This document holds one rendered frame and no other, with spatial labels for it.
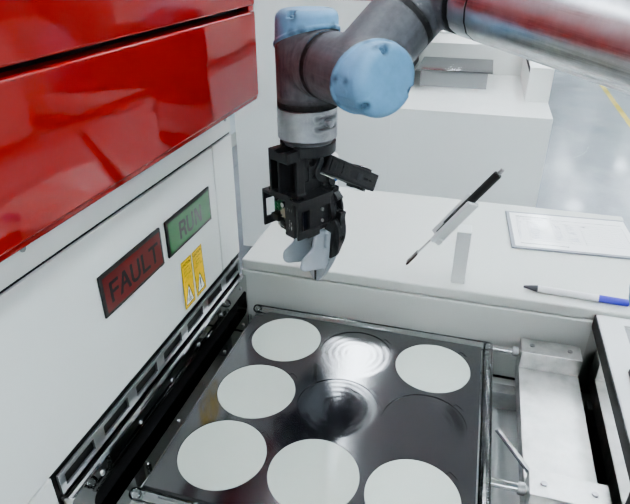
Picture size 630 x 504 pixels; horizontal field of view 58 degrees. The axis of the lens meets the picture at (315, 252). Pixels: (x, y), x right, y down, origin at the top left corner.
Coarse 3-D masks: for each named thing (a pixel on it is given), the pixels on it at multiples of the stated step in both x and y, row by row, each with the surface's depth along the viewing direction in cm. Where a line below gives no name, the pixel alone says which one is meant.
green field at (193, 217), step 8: (200, 200) 74; (208, 200) 76; (192, 208) 72; (200, 208) 74; (208, 208) 77; (184, 216) 70; (192, 216) 72; (200, 216) 75; (208, 216) 77; (168, 224) 67; (176, 224) 69; (184, 224) 71; (192, 224) 73; (200, 224) 75; (168, 232) 67; (176, 232) 69; (184, 232) 71; (192, 232) 73; (176, 240) 69; (184, 240) 71; (176, 248) 69
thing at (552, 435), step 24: (528, 384) 77; (552, 384) 77; (576, 384) 77; (528, 408) 73; (552, 408) 73; (576, 408) 73; (528, 432) 70; (552, 432) 70; (576, 432) 70; (528, 456) 66; (552, 456) 66; (576, 456) 66
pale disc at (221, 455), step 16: (208, 432) 67; (224, 432) 67; (240, 432) 67; (256, 432) 67; (192, 448) 65; (208, 448) 65; (224, 448) 65; (240, 448) 65; (256, 448) 65; (192, 464) 63; (208, 464) 63; (224, 464) 63; (240, 464) 63; (256, 464) 63; (192, 480) 61; (208, 480) 61; (224, 480) 61; (240, 480) 61
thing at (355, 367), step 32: (256, 320) 87; (320, 320) 87; (256, 352) 80; (320, 352) 80; (352, 352) 80; (384, 352) 80; (480, 352) 80; (320, 384) 75; (352, 384) 75; (384, 384) 74; (192, 416) 69; (224, 416) 69; (288, 416) 69; (320, 416) 70; (352, 416) 70; (384, 416) 70; (416, 416) 70; (448, 416) 70; (352, 448) 65; (384, 448) 65; (416, 448) 65; (448, 448) 65; (160, 480) 61; (256, 480) 61
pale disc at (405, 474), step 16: (384, 464) 63; (400, 464) 63; (416, 464) 63; (368, 480) 61; (384, 480) 61; (400, 480) 61; (416, 480) 61; (432, 480) 61; (448, 480) 61; (368, 496) 59; (384, 496) 59; (400, 496) 59; (416, 496) 59; (432, 496) 59; (448, 496) 59
